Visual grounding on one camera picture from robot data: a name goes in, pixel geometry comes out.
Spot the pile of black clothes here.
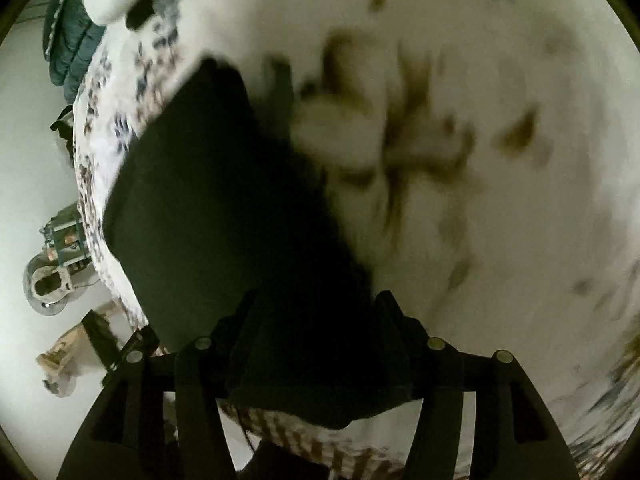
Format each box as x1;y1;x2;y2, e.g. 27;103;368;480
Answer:
51;105;76;153

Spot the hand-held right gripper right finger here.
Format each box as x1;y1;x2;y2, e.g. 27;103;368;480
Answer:
375;290;581;480

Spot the grey round appliance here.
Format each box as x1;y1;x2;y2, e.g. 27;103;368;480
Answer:
22;250;96;317

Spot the floral bed sheet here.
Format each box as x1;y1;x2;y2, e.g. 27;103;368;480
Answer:
72;0;640;480

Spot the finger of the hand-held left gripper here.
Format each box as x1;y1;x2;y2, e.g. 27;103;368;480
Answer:
120;326;162;367

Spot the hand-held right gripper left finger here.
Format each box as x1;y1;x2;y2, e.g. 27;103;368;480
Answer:
57;290;261;480

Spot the dark green folded quilt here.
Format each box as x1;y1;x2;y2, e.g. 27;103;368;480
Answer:
44;0;106;98

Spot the person's left hand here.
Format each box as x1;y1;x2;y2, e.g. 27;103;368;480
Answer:
35;324;90;398

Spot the green storage rack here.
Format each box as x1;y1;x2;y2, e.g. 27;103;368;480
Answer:
40;212;88;268

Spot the dark striped sweater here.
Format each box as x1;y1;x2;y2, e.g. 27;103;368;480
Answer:
102;57;436;431

